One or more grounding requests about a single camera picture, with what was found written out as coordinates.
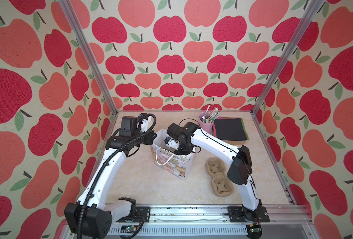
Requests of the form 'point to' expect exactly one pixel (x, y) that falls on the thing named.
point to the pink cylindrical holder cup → (208, 127)
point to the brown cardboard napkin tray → (235, 142)
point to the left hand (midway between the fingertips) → (158, 135)
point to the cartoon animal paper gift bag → (180, 165)
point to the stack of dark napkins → (230, 129)
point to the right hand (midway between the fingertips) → (184, 155)
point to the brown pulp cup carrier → (222, 185)
